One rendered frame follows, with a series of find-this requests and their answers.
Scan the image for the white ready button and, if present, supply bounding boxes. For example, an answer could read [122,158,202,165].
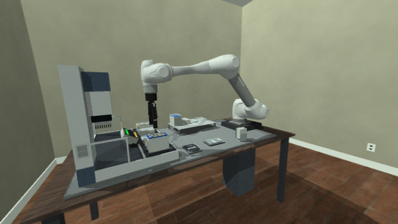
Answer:
[236,127,247,142]

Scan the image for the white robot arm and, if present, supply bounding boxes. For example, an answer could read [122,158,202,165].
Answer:
[141,55,269,126]

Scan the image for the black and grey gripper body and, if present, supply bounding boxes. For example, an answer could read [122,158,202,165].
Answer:
[145,93,157,108]

